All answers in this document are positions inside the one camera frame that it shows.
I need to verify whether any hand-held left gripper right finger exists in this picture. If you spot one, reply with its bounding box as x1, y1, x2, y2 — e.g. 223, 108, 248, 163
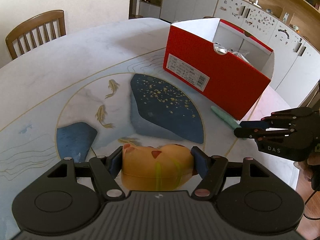
191, 146, 283, 202

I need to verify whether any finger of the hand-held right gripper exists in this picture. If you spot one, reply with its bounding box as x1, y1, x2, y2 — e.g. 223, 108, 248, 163
239, 107, 314, 129
234, 127, 297, 142

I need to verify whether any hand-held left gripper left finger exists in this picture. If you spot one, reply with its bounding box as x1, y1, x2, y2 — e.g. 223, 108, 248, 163
32, 146, 126, 202

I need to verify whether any teal pen-shaped object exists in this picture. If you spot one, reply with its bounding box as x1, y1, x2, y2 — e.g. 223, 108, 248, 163
211, 105, 240, 130

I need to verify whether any orange plush toy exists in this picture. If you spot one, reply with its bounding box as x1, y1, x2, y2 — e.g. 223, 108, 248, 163
121, 143, 195, 192

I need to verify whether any red cardboard box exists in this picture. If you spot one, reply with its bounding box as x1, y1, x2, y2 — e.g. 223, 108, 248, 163
163, 17, 275, 121

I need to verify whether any white marble desktop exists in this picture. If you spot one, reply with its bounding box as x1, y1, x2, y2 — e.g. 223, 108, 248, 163
0, 17, 309, 240

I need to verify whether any person's right hand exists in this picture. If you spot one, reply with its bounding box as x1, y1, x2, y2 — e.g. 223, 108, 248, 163
294, 152, 320, 181

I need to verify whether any clear packet with black item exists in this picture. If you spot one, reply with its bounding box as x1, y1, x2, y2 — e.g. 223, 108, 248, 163
229, 48, 251, 64

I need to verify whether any grey and wood cabinet unit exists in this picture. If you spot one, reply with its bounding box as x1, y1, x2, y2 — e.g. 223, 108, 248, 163
129, 0, 320, 105

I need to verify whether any brown wooden chair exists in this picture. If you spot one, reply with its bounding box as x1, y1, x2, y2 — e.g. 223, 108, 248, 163
5, 10, 67, 60

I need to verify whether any black cable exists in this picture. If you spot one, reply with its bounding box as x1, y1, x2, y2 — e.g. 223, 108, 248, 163
304, 187, 320, 219

